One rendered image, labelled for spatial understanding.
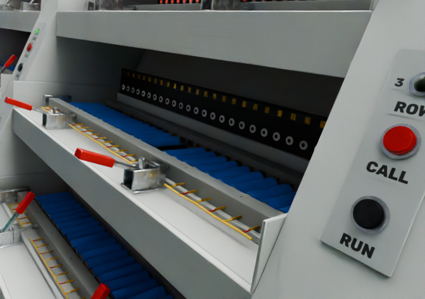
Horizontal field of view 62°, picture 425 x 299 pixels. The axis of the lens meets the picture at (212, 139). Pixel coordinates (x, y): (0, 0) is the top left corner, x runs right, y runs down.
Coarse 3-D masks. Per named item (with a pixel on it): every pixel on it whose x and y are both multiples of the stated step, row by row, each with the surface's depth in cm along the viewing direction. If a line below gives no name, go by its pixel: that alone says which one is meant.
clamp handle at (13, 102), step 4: (4, 100) 50; (8, 100) 50; (12, 100) 50; (16, 100) 51; (12, 104) 50; (16, 104) 51; (20, 104) 51; (24, 104) 51; (28, 104) 52; (24, 108) 51; (28, 108) 52; (32, 108) 52; (36, 108) 53; (52, 108) 55; (40, 112) 53; (44, 112) 53; (52, 112) 55; (56, 112) 55
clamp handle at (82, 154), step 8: (80, 152) 31; (88, 152) 31; (88, 160) 31; (96, 160) 32; (104, 160) 32; (112, 160) 33; (144, 160) 36; (128, 168) 34; (136, 168) 35; (144, 168) 36
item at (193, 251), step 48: (48, 96) 67; (96, 96) 75; (48, 144) 51; (96, 144) 50; (240, 144) 49; (96, 192) 39; (144, 240) 32; (192, 240) 28; (240, 240) 29; (192, 288) 27; (240, 288) 23
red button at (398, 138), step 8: (392, 128) 19; (400, 128) 19; (408, 128) 19; (384, 136) 19; (392, 136) 19; (400, 136) 19; (408, 136) 19; (384, 144) 19; (392, 144) 19; (400, 144) 19; (408, 144) 18; (392, 152) 19; (400, 152) 19; (408, 152) 19
